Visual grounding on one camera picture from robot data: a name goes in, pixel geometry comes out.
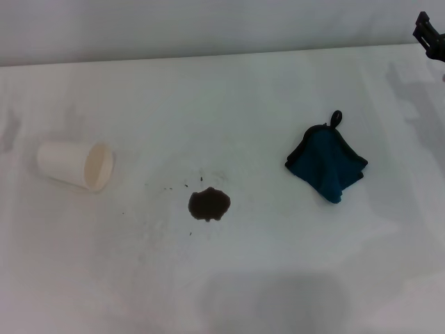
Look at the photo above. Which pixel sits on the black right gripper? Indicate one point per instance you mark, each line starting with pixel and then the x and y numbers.
pixel 439 48

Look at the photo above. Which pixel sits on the blue rag with black trim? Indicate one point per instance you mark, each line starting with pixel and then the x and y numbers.
pixel 323 163

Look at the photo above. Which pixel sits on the white paper cup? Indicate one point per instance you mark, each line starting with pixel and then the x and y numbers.
pixel 66 163

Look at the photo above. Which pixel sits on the black water stain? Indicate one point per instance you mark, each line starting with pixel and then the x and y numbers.
pixel 208 204

